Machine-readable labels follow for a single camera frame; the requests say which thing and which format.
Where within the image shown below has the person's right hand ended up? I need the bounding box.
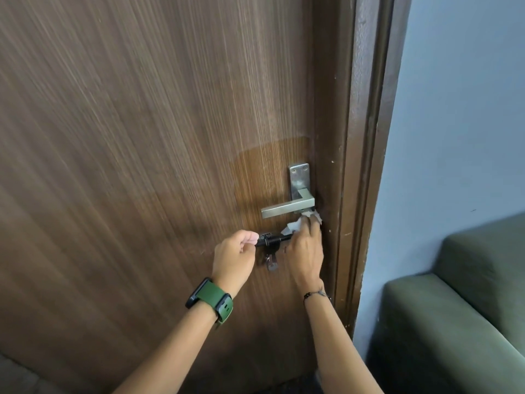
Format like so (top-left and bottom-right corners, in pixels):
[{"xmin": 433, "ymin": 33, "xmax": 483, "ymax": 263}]
[{"xmin": 282, "ymin": 216, "xmax": 325, "ymax": 294}]

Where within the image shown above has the person's left hand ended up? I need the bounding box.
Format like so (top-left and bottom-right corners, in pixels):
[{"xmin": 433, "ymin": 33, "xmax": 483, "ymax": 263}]
[{"xmin": 212, "ymin": 230, "xmax": 258, "ymax": 298}]

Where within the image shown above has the black sliding door bolt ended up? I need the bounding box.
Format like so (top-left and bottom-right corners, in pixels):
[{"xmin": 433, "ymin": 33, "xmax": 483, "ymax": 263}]
[{"xmin": 254, "ymin": 231, "xmax": 294, "ymax": 249}]

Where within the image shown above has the white tissue cloth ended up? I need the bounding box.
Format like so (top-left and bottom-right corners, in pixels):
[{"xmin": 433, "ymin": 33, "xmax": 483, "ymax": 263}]
[{"xmin": 280, "ymin": 209, "xmax": 325, "ymax": 236}]

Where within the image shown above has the person's right forearm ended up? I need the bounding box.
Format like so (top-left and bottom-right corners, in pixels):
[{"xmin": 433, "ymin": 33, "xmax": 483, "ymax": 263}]
[{"xmin": 304, "ymin": 284, "xmax": 384, "ymax": 394}]

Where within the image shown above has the person's left forearm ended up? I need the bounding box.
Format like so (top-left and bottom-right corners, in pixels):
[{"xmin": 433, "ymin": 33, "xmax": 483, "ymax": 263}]
[{"xmin": 112, "ymin": 283, "xmax": 243, "ymax": 394}]

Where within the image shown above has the brown wooden door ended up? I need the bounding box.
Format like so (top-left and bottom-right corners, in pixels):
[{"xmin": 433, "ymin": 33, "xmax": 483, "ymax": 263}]
[{"xmin": 0, "ymin": 0, "xmax": 358, "ymax": 394}]

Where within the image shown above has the green fabric sofa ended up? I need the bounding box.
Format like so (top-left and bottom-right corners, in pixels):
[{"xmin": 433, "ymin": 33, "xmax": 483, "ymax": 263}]
[{"xmin": 366, "ymin": 213, "xmax": 525, "ymax": 394}]

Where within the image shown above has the silver lever door handle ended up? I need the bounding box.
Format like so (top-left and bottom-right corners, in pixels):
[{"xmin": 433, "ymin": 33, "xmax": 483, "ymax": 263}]
[{"xmin": 261, "ymin": 162, "xmax": 317, "ymax": 220}]

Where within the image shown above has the black cord bracelet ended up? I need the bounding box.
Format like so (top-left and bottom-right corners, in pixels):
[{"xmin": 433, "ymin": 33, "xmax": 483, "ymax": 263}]
[{"xmin": 303, "ymin": 287, "xmax": 329, "ymax": 305}]

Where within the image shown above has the green strap smartwatch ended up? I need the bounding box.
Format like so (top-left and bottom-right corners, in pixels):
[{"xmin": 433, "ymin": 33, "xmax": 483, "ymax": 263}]
[{"xmin": 185, "ymin": 277, "xmax": 234, "ymax": 325}]

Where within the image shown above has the dark brown door frame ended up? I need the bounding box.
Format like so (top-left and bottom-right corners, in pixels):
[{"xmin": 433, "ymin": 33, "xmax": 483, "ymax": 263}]
[{"xmin": 333, "ymin": 0, "xmax": 413, "ymax": 338}]

